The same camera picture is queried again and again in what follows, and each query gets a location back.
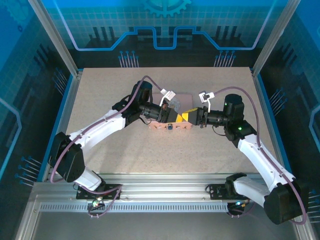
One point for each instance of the small blue padlock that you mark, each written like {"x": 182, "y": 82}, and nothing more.
{"x": 170, "y": 127}

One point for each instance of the pink printed tin box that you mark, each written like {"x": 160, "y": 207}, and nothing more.
{"x": 185, "y": 100}

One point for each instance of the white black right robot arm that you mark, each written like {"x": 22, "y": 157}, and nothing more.
{"x": 252, "y": 152}

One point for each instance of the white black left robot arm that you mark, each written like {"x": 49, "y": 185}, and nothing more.
{"x": 100, "y": 127}

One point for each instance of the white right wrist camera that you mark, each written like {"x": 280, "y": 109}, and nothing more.
{"x": 206, "y": 96}

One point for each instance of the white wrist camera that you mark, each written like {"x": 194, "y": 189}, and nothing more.
{"x": 169, "y": 94}
{"x": 206, "y": 96}

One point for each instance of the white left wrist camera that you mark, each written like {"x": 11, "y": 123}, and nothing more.
{"x": 169, "y": 94}

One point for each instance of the aluminium side rail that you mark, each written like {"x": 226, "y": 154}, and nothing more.
{"x": 62, "y": 120}
{"x": 271, "y": 120}

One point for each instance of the aluminium front rail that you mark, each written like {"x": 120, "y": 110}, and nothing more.
{"x": 162, "y": 186}

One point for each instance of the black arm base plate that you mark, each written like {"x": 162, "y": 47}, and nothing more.
{"x": 217, "y": 191}
{"x": 82, "y": 192}

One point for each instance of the aluminium frame post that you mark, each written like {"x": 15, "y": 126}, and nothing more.
{"x": 55, "y": 37}
{"x": 275, "y": 37}

